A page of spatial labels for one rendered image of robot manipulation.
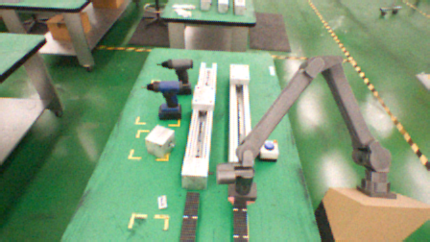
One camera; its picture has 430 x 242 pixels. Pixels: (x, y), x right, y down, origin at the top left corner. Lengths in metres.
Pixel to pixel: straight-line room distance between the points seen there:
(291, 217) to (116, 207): 0.67
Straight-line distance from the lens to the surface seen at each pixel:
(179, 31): 2.78
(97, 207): 1.14
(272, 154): 1.19
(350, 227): 1.04
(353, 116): 1.02
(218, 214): 1.05
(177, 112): 1.37
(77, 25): 3.22
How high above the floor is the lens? 1.71
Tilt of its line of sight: 42 degrees down
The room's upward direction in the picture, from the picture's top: 3 degrees clockwise
